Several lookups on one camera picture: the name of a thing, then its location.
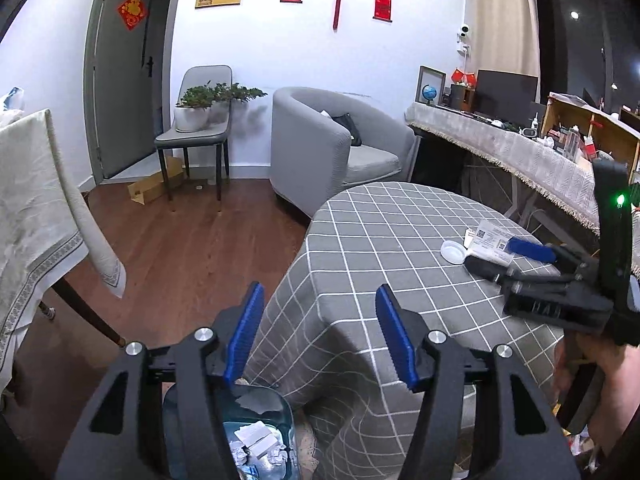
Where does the picture frame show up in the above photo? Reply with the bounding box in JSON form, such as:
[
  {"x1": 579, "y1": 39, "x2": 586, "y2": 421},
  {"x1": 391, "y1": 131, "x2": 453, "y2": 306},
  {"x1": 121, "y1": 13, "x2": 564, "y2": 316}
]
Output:
[{"x1": 417, "y1": 65, "x2": 447, "y2": 107}]

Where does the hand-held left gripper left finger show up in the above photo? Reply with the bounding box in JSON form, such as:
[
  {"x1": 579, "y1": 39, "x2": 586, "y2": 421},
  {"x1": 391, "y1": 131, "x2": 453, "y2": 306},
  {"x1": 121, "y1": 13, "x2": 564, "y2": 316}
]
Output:
[{"x1": 55, "y1": 281, "x2": 266, "y2": 480}]

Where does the flat cardboard box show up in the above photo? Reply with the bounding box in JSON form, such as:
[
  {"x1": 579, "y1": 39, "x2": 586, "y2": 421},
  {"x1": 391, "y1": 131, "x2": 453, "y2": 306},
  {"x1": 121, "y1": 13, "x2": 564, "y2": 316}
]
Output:
[{"x1": 127, "y1": 156, "x2": 185, "y2": 206}]

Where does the red diamond door decoration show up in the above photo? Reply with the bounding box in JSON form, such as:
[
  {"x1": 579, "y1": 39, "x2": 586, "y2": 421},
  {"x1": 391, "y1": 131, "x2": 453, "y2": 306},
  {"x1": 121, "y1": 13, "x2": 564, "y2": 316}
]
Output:
[{"x1": 117, "y1": 0, "x2": 150, "y2": 31}]

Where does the white paper packet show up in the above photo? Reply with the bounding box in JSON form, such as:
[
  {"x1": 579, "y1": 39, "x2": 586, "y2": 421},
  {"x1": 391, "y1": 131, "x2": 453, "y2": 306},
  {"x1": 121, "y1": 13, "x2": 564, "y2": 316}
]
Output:
[{"x1": 462, "y1": 220, "x2": 523, "y2": 267}]

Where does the black bag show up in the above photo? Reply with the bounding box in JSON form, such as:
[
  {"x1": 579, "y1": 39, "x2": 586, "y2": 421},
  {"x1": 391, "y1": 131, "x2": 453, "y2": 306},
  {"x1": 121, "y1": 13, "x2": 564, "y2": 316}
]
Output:
[{"x1": 330, "y1": 112, "x2": 363, "y2": 147}]

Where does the white plastic bag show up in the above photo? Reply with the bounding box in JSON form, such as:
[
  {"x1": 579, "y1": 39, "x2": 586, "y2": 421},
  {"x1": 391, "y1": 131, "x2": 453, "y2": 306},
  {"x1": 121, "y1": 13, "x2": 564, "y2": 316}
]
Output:
[{"x1": 0, "y1": 86, "x2": 26, "y2": 112}]

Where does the grey armchair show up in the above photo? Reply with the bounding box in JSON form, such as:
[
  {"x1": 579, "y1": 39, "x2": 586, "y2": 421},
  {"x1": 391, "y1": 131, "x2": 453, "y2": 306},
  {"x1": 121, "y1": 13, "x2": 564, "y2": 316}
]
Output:
[{"x1": 270, "y1": 86, "x2": 418, "y2": 218}]

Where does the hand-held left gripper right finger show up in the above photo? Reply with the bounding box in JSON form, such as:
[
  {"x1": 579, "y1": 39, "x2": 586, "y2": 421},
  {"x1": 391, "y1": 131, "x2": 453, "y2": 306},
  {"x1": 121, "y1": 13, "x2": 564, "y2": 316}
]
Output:
[{"x1": 375, "y1": 283, "x2": 583, "y2": 480}]

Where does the grey chair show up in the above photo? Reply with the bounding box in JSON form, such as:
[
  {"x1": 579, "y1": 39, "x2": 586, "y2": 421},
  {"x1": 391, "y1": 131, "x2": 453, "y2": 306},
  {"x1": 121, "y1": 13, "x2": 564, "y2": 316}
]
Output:
[{"x1": 154, "y1": 65, "x2": 233, "y2": 213}]

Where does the grey door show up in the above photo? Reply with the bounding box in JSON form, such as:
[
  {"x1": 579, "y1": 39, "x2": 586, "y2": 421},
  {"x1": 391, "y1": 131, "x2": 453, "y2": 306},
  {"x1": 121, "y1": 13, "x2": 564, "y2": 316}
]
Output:
[{"x1": 92, "y1": 0, "x2": 188, "y2": 181}]

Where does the blue translucent bin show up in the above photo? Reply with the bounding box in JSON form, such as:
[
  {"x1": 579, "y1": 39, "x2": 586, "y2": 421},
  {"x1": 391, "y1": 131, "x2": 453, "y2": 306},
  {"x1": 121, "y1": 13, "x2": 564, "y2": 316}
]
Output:
[{"x1": 162, "y1": 380, "x2": 298, "y2": 480}]

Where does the black monitor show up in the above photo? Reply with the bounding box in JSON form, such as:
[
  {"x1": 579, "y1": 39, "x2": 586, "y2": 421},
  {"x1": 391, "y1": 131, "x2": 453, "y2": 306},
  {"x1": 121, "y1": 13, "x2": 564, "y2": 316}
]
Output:
[{"x1": 474, "y1": 69, "x2": 539, "y2": 116}]

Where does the person's right hand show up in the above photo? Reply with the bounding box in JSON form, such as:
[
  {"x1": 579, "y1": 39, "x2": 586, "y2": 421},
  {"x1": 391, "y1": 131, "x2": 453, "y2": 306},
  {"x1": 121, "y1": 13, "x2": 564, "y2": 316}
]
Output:
[{"x1": 587, "y1": 342, "x2": 640, "y2": 456}]

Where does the beige curtain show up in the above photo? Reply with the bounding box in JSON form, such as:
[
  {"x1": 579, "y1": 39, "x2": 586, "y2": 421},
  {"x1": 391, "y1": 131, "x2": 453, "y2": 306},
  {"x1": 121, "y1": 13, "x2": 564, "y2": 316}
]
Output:
[{"x1": 465, "y1": 0, "x2": 542, "y2": 91}]

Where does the grey checked tablecloth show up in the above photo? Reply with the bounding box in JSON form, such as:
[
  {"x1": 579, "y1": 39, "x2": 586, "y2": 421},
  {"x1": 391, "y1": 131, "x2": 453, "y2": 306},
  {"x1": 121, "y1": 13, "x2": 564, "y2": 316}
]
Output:
[{"x1": 240, "y1": 181, "x2": 596, "y2": 480}]

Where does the beige fringed desk cloth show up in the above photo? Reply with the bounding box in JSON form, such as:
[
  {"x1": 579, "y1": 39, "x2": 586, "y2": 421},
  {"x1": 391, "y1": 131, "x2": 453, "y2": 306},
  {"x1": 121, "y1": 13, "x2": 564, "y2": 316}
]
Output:
[{"x1": 405, "y1": 101, "x2": 640, "y2": 281}]

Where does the wooden desk organiser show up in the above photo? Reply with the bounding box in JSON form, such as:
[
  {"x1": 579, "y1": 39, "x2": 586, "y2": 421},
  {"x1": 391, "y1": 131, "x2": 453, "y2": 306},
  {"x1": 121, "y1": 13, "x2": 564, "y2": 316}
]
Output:
[{"x1": 540, "y1": 92, "x2": 640, "y2": 176}]

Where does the potted green plant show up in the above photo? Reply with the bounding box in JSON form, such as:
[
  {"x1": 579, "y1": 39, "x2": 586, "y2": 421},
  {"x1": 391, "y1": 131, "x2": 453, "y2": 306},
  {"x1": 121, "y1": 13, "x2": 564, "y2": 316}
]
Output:
[{"x1": 174, "y1": 82, "x2": 268, "y2": 133}]

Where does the beige patterned tablecloth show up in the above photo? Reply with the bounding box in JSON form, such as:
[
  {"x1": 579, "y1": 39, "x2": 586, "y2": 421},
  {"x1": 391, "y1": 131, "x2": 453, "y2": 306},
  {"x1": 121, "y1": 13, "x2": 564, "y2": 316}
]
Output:
[{"x1": 0, "y1": 108, "x2": 126, "y2": 376}]

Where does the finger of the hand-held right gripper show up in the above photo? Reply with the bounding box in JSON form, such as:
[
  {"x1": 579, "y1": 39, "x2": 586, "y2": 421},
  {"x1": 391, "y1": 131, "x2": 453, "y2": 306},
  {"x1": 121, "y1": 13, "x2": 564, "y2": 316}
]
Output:
[
  {"x1": 463, "y1": 255, "x2": 576, "y2": 291},
  {"x1": 506, "y1": 237, "x2": 598, "y2": 281}
]

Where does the clear plastic lid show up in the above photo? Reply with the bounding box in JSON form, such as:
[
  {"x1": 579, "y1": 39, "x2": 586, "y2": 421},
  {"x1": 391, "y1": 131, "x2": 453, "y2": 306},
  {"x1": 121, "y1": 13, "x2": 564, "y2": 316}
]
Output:
[{"x1": 441, "y1": 240, "x2": 473, "y2": 264}]

